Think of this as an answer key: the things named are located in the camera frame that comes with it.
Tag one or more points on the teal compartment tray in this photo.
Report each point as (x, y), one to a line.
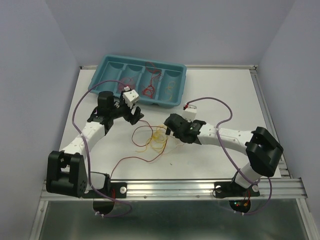
(157, 82)

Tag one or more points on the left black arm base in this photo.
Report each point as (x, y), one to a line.
(102, 206)

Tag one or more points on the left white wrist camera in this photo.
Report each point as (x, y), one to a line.
(130, 96)

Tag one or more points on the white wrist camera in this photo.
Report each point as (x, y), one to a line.
(189, 112)
(130, 96)

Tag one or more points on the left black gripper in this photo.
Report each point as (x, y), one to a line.
(129, 117)

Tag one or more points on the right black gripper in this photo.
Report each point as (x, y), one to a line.
(168, 130)

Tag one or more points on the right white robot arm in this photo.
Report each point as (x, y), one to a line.
(262, 149)

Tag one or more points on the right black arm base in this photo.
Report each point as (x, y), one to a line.
(235, 192)

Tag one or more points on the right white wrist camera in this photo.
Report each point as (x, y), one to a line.
(189, 112)

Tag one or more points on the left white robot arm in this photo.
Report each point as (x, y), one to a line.
(67, 173)

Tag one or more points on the aluminium mounting rail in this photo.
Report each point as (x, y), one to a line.
(205, 190)

